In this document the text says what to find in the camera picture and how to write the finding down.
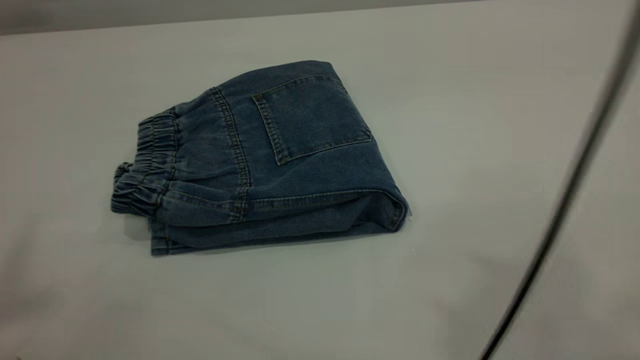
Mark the blue denim shorts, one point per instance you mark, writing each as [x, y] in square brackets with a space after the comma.
[300, 190]

